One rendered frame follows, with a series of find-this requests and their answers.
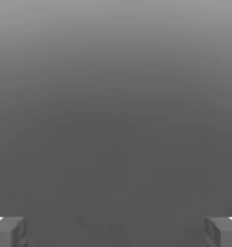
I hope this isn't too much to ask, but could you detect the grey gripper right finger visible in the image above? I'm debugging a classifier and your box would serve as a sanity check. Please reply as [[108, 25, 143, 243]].
[[203, 216, 232, 247]]

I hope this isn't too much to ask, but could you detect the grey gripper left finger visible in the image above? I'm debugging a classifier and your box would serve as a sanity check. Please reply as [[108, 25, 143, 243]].
[[0, 216, 29, 247]]

